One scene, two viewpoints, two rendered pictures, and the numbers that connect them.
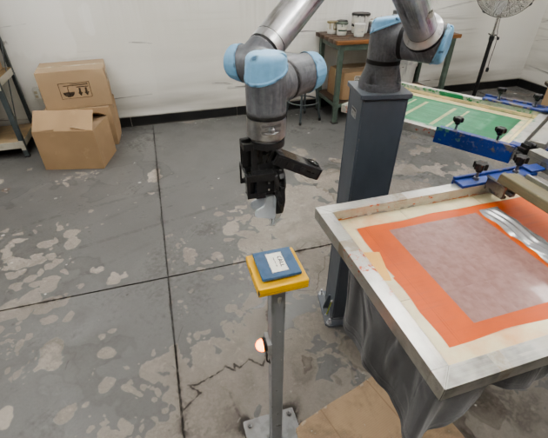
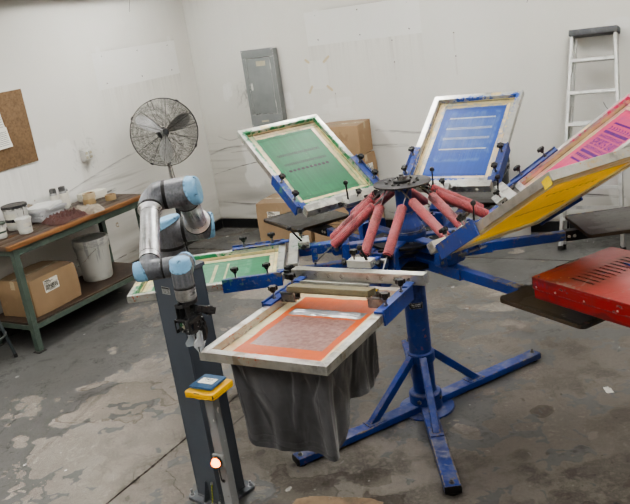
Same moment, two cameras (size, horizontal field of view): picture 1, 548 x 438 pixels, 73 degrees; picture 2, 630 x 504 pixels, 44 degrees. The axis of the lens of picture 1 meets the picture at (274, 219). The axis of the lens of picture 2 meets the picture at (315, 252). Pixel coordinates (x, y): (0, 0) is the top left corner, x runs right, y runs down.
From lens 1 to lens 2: 222 cm
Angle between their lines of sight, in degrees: 41
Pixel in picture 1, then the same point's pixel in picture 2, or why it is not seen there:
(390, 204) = (239, 331)
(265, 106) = (189, 281)
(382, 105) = not seen: hidden behind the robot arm
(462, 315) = (315, 351)
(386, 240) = (253, 347)
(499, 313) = (329, 343)
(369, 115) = not seen: hidden behind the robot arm
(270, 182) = (198, 321)
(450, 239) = (285, 331)
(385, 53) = (175, 241)
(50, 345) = not seen: outside the picture
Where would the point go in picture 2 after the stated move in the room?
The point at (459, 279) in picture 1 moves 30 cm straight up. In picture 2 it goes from (303, 342) to (292, 272)
